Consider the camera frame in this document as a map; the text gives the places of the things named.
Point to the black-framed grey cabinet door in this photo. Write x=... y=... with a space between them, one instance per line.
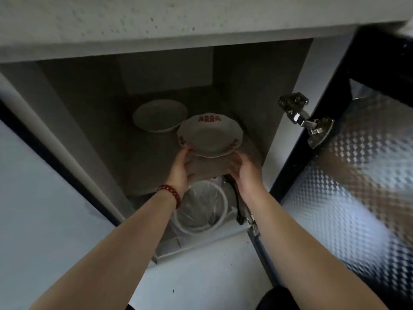
x=355 y=190

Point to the white plate pale flowers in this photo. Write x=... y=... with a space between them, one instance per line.
x=158 y=116

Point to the plain grey cabinet door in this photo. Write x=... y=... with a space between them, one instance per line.
x=38 y=206

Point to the white plate red pattern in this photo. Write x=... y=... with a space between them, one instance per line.
x=209 y=135

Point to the person's right hand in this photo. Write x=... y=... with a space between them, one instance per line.
x=248 y=180

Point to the person's right forearm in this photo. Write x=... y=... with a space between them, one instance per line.
x=306 y=255

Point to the person's black trousers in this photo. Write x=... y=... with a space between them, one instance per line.
x=274 y=300

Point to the person's left hand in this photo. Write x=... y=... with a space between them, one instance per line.
x=180 y=172

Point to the grey cabinet shelf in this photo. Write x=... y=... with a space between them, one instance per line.
x=155 y=158

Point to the person's left forearm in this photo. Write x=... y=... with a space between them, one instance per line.
x=113 y=255

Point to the metal cabinet hinge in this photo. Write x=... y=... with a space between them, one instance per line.
x=252 y=224
x=297 y=116

